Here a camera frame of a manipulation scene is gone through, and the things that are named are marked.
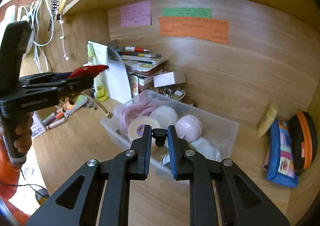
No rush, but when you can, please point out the cream slime tub purple label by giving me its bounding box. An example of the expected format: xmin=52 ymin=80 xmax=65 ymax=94
xmin=127 ymin=116 xmax=161 ymax=141

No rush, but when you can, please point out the dark green dropper bottle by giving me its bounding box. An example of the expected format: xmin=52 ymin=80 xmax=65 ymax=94
xmin=151 ymin=128 xmax=176 ymax=167

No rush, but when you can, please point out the pink knitted rope bundle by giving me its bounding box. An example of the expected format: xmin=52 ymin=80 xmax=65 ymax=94
xmin=113 ymin=91 xmax=161 ymax=137

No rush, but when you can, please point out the white cloth pouch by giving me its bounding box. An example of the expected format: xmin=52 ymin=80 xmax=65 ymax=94
xmin=189 ymin=137 xmax=225 ymax=162

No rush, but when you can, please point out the person left hand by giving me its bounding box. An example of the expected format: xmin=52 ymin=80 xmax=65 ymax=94
xmin=14 ymin=112 xmax=34 ymax=153

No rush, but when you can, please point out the orange green glue bottle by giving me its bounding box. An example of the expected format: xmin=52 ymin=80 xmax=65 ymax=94
xmin=63 ymin=95 xmax=88 ymax=118

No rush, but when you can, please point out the orange marker pen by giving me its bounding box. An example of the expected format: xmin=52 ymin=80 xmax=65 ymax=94
xmin=42 ymin=109 xmax=65 ymax=126

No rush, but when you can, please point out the yellow spray bottle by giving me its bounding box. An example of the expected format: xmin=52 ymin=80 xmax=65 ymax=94
xmin=86 ymin=43 xmax=109 ymax=102

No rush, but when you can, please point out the pink lip balm stick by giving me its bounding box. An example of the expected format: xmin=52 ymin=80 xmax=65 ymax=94
xmin=47 ymin=117 xmax=67 ymax=130

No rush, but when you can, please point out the gold foil ribbon bow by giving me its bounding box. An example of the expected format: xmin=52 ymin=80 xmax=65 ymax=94
xmin=81 ymin=92 xmax=113 ymax=119

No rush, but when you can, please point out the white folded paper stand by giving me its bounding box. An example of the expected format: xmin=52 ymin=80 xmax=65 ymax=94
xmin=87 ymin=41 xmax=132 ymax=104

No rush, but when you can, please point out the blue patchwork pencil pouch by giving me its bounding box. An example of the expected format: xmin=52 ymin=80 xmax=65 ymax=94
xmin=264 ymin=118 xmax=298 ymax=188

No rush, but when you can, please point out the white round lid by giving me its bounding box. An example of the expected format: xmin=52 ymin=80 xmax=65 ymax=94
xmin=150 ymin=105 xmax=178 ymax=128

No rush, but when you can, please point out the fruit pattern card box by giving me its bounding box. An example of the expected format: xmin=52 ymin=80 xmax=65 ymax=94
xmin=129 ymin=74 xmax=139 ymax=97

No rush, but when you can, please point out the pink round ball gadget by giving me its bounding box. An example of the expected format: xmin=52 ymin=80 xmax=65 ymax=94
xmin=175 ymin=114 xmax=203 ymax=143

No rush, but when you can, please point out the clear plastic storage bin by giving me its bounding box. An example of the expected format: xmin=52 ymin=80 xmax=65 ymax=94
xmin=100 ymin=90 xmax=239 ymax=159

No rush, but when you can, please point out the stack of books and cards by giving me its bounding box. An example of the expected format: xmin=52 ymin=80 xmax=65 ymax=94
xmin=107 ymin=40 xmax=168 ymax=86

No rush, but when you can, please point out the glass bowl with trinkets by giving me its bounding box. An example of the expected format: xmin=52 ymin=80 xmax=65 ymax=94
xmin=153 ymin=85 xmax=186 ymax=101

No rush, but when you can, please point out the black orange zip case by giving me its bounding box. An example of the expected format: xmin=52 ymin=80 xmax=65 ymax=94
xmin=289 ymin=112 xmax=318 ymax=175

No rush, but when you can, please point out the pink sticky note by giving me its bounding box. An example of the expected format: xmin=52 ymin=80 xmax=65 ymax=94
xmin=120 ymin=1 xmax=151 ymax=27

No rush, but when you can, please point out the small white cardboard box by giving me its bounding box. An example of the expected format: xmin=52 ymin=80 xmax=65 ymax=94
xmin=153 ymin=71 xmax=186 ymax=88

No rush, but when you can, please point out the green sticky note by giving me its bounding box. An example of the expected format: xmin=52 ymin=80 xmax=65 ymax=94
xmin=163 ymin=7 xmax=212 ymax=18

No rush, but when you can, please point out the orange sticky note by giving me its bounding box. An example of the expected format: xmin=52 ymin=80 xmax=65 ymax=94
xmin=159 ymin=17 xmax=229 ymax=45

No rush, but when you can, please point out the white charging cable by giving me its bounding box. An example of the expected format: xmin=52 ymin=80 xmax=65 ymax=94
xmin=16 ymin=0 xmax=56 ymax=73

